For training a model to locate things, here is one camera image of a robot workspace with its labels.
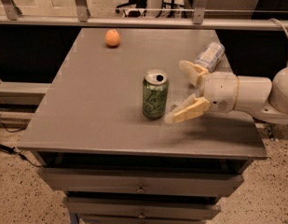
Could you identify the metal railing frame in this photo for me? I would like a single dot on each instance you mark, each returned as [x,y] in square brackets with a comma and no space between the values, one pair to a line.
[200,14]

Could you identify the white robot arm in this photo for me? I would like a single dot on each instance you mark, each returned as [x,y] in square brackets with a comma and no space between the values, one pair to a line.
[260,97]

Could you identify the grey drawer cabinet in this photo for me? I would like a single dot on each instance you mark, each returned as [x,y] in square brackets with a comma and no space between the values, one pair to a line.
[113,164]

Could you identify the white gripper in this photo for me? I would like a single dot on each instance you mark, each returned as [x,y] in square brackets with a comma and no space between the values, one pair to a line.
[219,89]

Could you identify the green soda can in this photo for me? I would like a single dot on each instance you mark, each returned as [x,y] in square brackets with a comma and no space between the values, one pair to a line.
[155,92]

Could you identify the clear plastic water bottle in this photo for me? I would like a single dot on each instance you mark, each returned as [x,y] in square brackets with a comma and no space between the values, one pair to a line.
[211,56]

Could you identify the orange fruit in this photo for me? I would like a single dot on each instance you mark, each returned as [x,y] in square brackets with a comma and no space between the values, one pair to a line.
[112,38]

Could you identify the black office chair base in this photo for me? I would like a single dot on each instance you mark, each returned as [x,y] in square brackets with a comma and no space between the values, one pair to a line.
[132,3]

